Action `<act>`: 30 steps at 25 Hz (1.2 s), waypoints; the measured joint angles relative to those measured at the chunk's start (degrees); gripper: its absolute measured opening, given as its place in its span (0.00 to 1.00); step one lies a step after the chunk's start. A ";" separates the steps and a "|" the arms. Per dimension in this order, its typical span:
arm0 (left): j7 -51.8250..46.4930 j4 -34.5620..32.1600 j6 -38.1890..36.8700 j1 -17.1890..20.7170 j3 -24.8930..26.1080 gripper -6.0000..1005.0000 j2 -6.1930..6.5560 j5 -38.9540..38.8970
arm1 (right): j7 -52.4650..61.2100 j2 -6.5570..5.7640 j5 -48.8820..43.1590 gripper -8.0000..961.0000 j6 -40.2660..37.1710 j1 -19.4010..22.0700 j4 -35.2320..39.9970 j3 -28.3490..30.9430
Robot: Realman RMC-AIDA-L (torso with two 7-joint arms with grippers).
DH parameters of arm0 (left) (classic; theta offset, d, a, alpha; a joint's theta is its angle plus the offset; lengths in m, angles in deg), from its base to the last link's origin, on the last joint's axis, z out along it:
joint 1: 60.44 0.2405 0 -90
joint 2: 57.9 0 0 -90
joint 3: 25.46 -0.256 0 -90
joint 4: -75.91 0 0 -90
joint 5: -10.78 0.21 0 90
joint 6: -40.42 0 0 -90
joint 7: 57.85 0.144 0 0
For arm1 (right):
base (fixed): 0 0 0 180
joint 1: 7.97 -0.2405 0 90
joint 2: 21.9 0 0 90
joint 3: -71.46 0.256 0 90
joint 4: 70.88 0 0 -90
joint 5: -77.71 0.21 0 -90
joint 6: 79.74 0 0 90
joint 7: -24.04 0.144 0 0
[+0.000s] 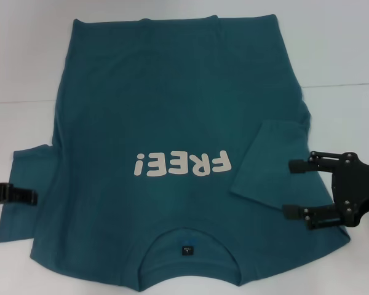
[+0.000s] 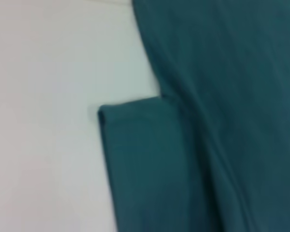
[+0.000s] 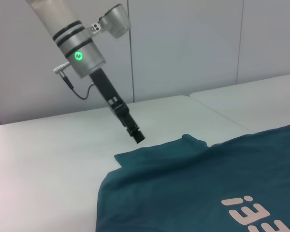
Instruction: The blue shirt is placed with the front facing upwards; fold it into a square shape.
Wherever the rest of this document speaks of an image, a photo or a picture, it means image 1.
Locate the teal T-shirt white print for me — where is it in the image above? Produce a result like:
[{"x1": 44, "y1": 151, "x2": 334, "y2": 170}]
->
[{"x1": 0, "y1": 14, "x2": 351, "y2": 293}]

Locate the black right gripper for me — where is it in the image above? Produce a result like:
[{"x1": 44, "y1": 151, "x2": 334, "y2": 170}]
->
[{"x1": 282, "y1": 151, "x2": 369, "y2": 232}]

